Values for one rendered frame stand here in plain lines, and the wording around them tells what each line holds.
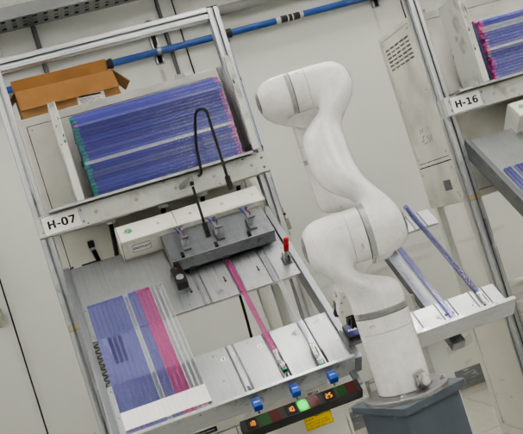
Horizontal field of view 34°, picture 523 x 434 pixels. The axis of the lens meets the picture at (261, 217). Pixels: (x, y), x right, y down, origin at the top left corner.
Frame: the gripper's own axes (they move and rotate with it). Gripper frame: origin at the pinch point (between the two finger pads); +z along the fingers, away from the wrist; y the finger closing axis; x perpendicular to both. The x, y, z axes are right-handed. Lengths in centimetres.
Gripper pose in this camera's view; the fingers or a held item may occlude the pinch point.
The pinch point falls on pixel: (351, 319)
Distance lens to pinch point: 237.4
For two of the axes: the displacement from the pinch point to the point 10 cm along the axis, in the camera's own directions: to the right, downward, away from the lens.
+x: -3.6, -5.9, 7.2
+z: 0.8, 7.5, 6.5
